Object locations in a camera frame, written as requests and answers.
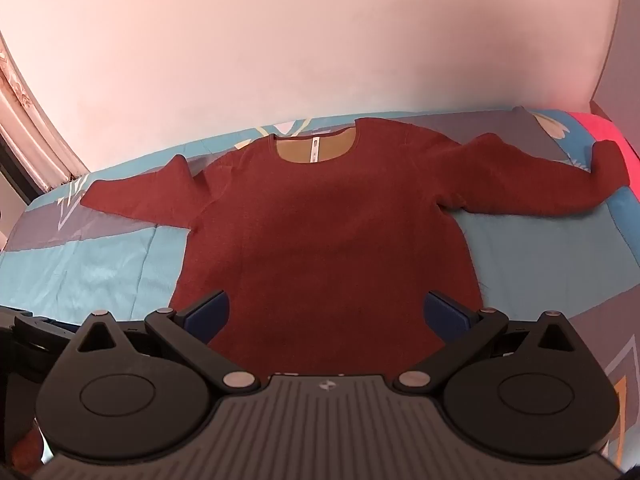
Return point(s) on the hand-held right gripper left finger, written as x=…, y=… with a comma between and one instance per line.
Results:
x=216, y=316

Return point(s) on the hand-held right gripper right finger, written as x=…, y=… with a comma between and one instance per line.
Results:
x=442, y=319

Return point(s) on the dark red sweater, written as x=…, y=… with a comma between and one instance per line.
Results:
x=325, y=230

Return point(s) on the blue grey patterned bed sheet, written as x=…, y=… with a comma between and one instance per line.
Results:
x=90, y=265

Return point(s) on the patterned curtain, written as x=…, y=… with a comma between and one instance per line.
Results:
x=30, y=120

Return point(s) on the pink blanket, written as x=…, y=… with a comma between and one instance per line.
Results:
x=607, y=127

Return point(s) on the grey furniture panel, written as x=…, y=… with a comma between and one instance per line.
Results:
x=620, y=75

